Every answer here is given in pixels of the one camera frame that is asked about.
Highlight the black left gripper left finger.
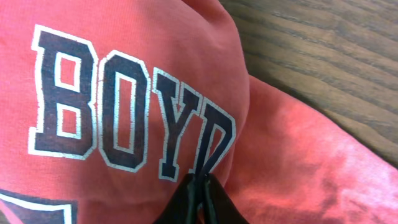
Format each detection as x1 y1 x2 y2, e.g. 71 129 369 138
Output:
153 174 198 224

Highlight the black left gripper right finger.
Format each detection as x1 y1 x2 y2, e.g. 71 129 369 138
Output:
201 174 249 224

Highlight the red Boyd soccer t-shirt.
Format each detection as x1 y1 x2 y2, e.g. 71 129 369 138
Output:
1 0 397 223

